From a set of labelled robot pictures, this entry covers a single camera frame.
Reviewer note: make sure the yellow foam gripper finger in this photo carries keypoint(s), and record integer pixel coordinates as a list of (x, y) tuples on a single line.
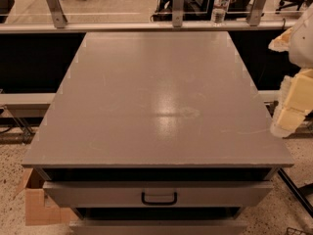
[(282, 42), (294, 104)]

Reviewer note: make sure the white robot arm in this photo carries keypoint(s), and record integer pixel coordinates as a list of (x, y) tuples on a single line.
[(301, 44)]

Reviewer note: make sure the black office chair right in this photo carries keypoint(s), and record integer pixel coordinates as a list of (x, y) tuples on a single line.
[(283, 4)]

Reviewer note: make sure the clear plastic water bottle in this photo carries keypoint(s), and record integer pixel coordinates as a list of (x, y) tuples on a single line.
[(219, 10)]

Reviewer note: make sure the grey cabinet table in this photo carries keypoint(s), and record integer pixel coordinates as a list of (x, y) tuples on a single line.
[(157, 106)]

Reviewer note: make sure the grey lower drawer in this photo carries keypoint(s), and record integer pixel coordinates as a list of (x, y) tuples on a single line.
[(158, 227)]

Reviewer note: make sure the grey drawer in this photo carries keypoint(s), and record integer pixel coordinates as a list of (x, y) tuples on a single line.
[(158, 227), (127, 194)]

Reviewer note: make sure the grey upper drawer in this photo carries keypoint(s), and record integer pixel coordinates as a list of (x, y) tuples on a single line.
[(127, 194)]

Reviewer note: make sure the brown cardboard box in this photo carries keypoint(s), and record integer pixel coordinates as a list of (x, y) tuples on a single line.
[(40, 209)]

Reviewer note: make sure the black drawer handle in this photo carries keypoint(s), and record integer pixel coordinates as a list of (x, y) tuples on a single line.
[(159, 200)]

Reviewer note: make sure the metal railing frame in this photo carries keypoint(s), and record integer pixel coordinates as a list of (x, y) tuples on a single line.
[(36, 16)]

